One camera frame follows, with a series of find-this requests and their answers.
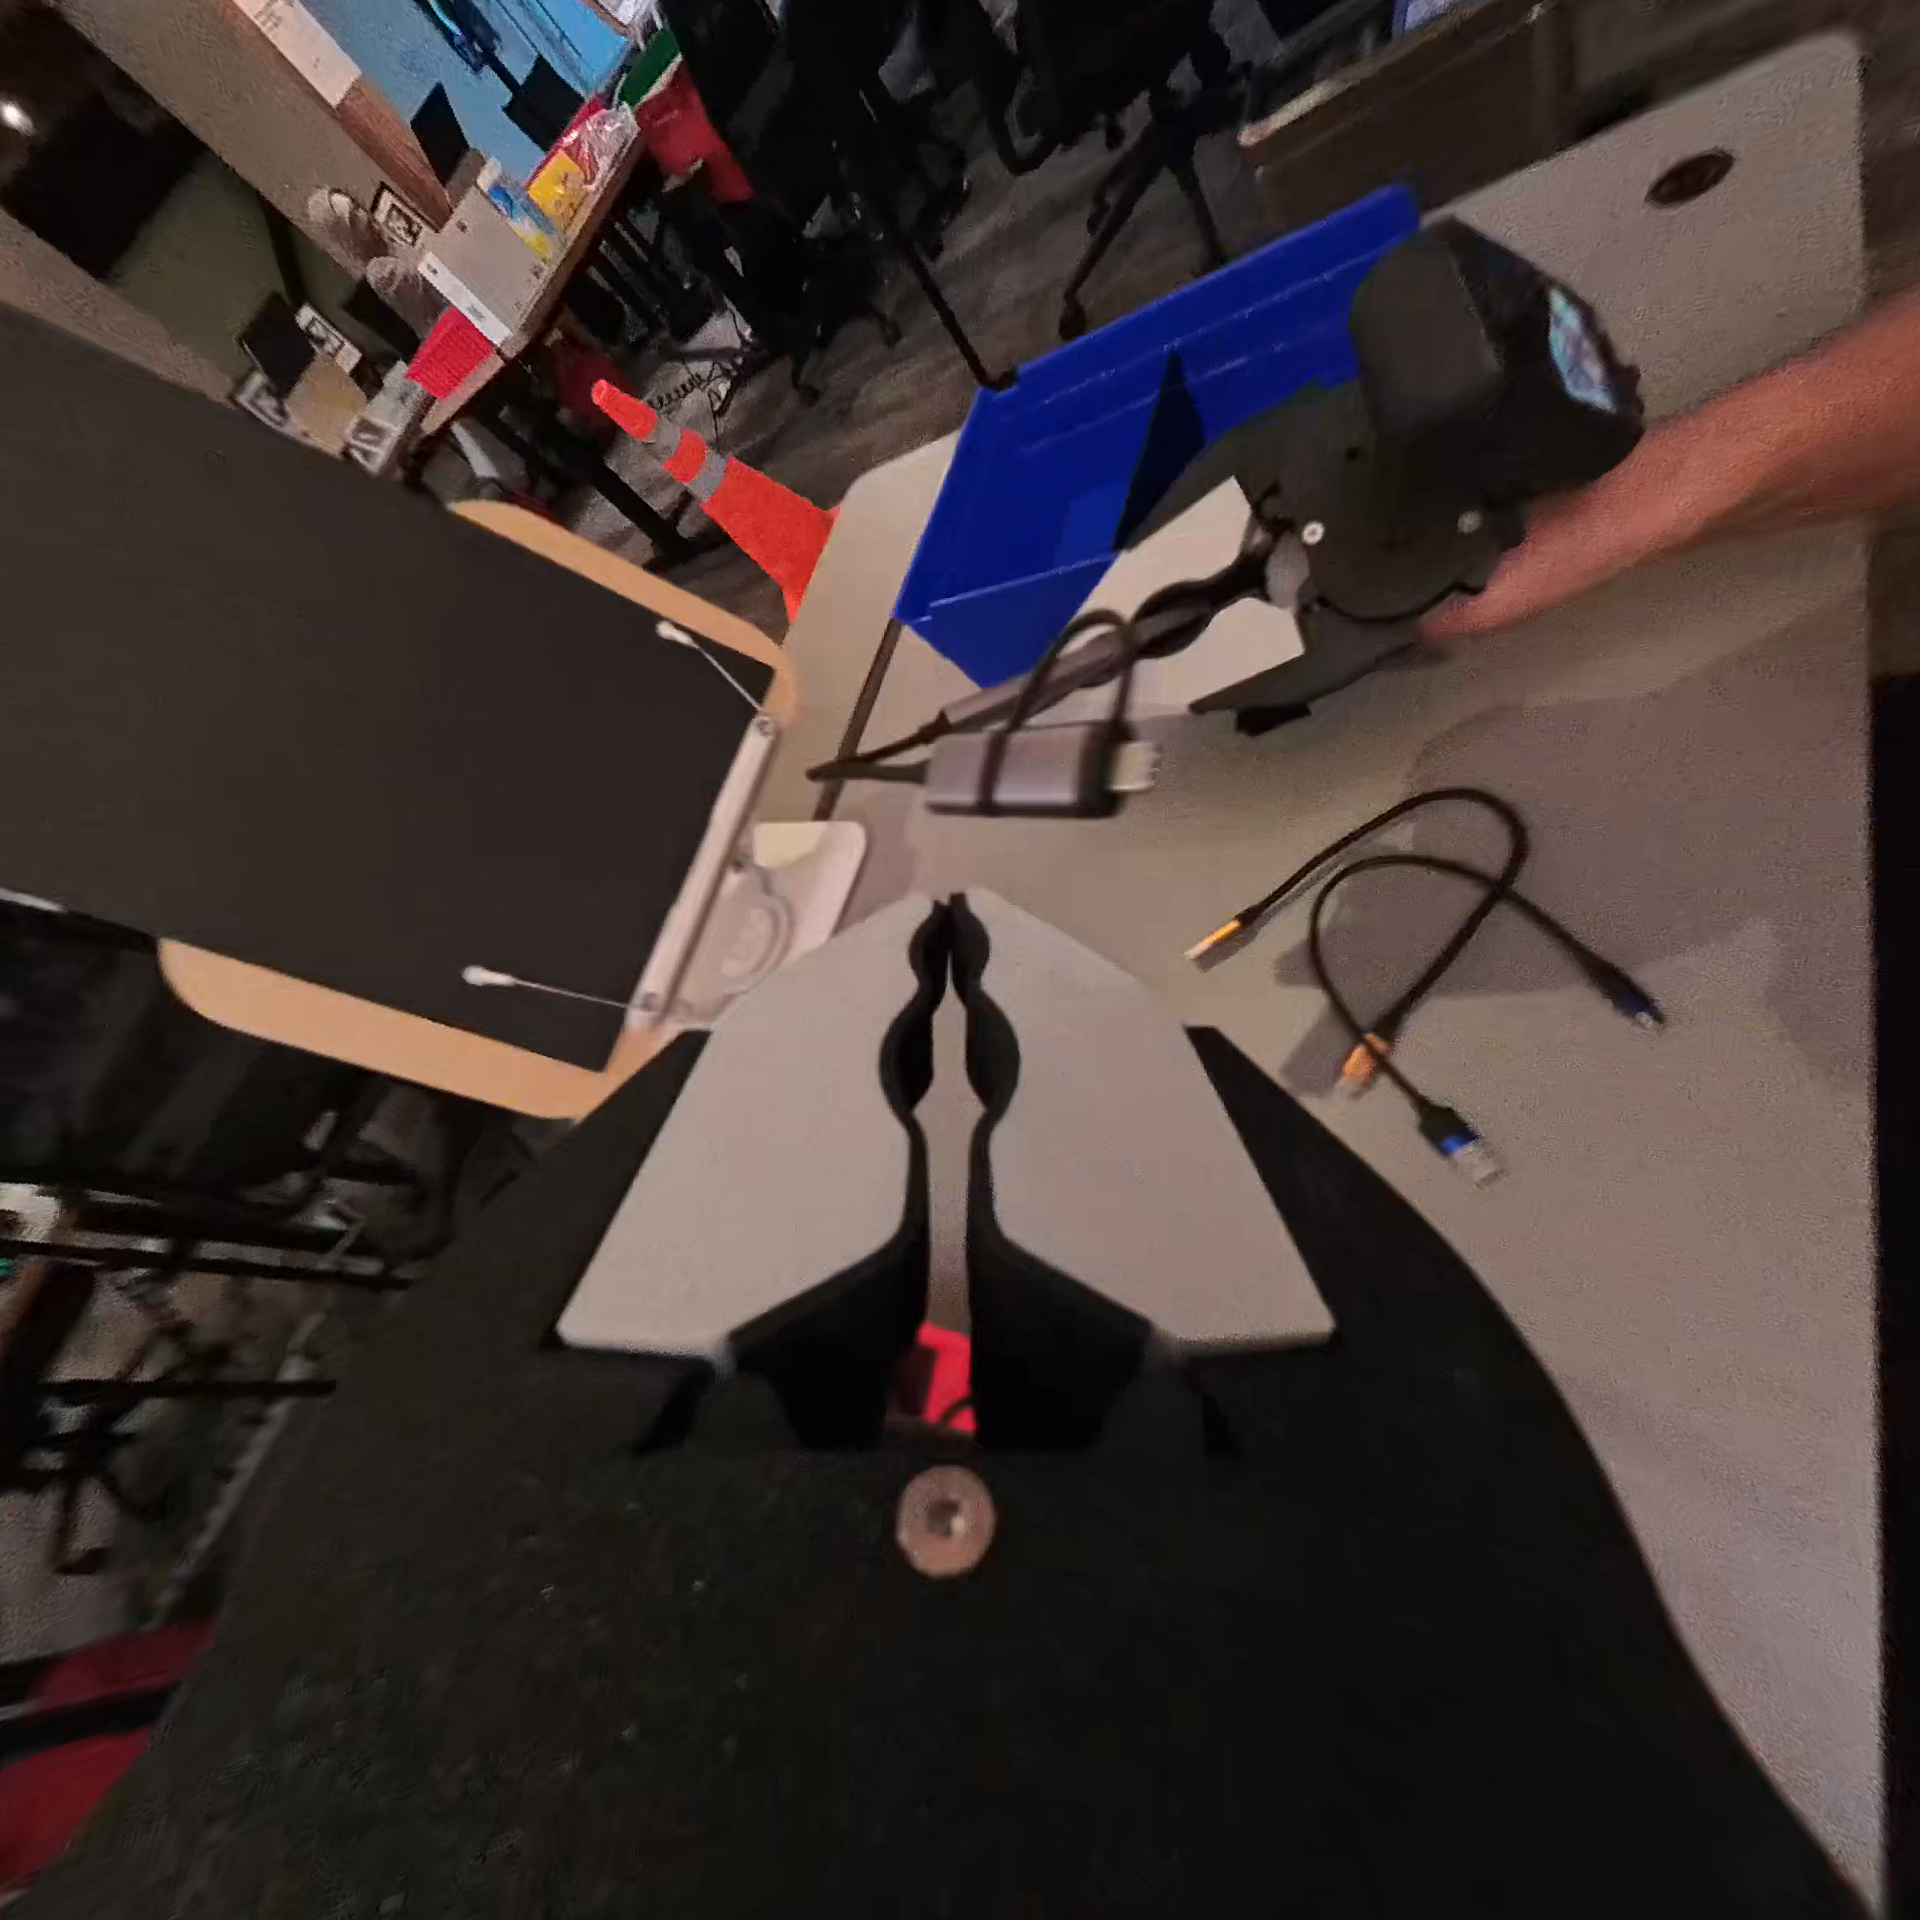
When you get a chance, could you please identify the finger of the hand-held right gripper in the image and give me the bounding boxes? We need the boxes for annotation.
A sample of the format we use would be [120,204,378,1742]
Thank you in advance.
[1190,602,1432,740]
[1131,540,1307,662]

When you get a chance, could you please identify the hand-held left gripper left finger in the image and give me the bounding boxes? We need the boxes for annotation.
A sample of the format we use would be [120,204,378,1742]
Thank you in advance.
[556,890,964,1448]

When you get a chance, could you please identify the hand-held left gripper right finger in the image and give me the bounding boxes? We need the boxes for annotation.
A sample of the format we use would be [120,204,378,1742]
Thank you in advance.
[951,885,1338,1448]

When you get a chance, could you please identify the black hub cable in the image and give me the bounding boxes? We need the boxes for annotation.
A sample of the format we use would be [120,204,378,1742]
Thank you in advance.
[807,602,1202,817]

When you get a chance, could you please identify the blue plastic bin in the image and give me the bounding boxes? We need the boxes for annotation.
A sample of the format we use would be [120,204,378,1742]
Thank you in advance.
[897,183,1425,693]

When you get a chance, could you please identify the orange-plug black cable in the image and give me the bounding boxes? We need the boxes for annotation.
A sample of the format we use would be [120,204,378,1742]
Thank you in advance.
[1182,785,1536,1098]

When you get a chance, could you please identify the blue-plug black cable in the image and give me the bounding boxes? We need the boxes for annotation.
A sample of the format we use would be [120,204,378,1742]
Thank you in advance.
[1311,852,1671,1191]

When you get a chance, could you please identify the person's right forearm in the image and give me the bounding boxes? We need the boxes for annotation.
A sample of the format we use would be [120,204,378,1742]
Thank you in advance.
[1635,285,1920,548]

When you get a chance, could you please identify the person's right hand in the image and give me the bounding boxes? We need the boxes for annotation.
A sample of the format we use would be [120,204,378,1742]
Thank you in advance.
[1417,428,1684,647]

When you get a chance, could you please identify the white board stand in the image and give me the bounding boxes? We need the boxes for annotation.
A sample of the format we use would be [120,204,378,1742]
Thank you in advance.
[458,616,876,1040]

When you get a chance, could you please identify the orange traffic cone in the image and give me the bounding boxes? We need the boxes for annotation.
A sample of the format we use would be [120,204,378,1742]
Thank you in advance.
[587,375,842,623]

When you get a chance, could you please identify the wood-framed black board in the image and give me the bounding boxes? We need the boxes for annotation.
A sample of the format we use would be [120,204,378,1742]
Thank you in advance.
[0,297,800,1126]

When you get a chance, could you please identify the white cardboard box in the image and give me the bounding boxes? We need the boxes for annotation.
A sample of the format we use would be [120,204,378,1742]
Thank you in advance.
[414,183,561,345]

